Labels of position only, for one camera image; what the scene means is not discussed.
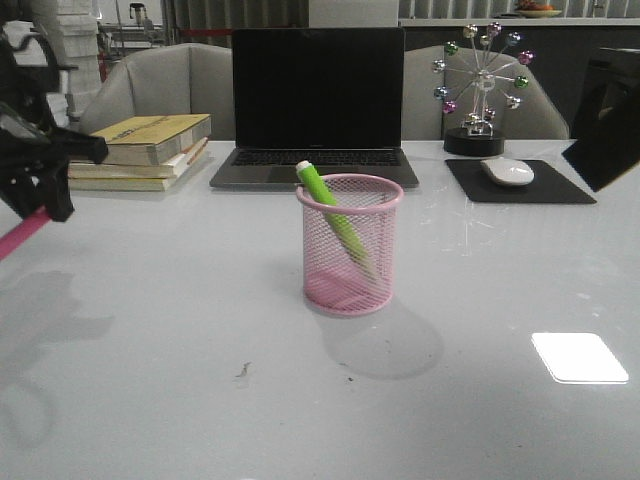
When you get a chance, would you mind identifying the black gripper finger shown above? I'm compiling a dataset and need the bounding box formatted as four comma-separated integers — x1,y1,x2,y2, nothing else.
49,127,109,164
562,82,639,192

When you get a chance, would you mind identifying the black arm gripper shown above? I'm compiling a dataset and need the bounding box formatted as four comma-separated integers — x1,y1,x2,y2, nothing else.
1,32,74,222

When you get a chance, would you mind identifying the pink marker pen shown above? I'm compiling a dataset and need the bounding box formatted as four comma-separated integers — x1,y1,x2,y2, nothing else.
0,206,50,260

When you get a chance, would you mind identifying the green marker pen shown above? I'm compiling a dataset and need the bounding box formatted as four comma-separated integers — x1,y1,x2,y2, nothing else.
295,160,378,283

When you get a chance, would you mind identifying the pink mesh pen holder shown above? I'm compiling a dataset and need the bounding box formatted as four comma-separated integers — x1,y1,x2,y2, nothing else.
296,174,404,316

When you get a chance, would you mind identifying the bottom pale book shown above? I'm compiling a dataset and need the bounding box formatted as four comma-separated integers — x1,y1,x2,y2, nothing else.
69,152,213,192

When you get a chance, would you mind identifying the top yellow book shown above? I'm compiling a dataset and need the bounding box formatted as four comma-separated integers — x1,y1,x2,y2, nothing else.
92,113,212,166

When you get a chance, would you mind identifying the black mouse pad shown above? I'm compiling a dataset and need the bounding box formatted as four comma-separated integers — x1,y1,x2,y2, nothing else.
445,159,596,205

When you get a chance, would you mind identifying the white computer mouse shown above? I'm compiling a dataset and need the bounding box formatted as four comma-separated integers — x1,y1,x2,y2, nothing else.
480,157,535,186

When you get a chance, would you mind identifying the middle white book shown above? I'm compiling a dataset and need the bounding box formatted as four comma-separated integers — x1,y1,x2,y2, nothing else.
69,138,209,179

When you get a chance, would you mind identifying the grey left armchair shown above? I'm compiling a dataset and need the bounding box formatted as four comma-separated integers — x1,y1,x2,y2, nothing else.
79,43,235,140

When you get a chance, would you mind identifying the grey armchair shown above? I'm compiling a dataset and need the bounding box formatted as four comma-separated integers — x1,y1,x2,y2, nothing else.
79,43,235,140
401,45,569,140

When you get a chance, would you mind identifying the ferris wheel desk ornament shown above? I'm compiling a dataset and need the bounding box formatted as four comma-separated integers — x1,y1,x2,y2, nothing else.
432,21,535,157

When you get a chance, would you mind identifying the fruit bowl on counter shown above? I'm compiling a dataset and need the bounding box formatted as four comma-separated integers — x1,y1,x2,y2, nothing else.
514,0,562,18

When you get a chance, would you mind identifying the grey right armchair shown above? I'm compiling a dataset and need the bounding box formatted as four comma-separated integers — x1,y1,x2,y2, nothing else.
401,45,569,140

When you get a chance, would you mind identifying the grey laptop black screen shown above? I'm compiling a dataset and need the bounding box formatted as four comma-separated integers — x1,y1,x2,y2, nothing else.
210,27,419,190

